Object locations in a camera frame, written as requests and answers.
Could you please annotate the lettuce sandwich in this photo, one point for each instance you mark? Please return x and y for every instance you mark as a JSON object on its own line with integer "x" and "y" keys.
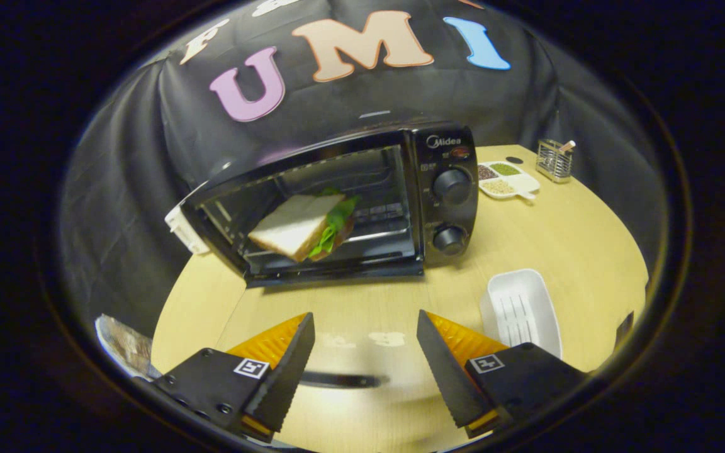
{"x": 293, "y": 226}

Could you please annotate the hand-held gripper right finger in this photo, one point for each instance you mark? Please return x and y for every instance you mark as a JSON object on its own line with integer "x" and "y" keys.
{"x": 441, "y": 377}

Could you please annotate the white plastic tray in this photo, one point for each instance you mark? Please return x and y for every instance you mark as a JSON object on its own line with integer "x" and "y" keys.
{"x": 520, "y": 308}

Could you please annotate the small white toaster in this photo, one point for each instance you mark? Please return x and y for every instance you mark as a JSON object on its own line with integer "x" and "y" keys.
{"x": 183, "y": 229}

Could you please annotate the black toaster oven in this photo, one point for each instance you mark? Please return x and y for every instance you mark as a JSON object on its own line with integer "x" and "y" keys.
{"x": 447, "y": 214}

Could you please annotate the white divided dish of beans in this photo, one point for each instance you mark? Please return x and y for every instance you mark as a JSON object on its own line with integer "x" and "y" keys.
{"x": 507, "y": 182}

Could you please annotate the black table edge clamp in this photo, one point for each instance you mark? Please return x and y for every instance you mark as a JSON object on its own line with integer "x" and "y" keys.
{"x": 624, "y": 330}

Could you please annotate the printed paper sheet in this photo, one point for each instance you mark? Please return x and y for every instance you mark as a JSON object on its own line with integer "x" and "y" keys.
{"x": 124, "y": 345}

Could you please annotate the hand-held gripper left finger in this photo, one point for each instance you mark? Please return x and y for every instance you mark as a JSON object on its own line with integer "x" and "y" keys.
{"x": 284, "y": 384}

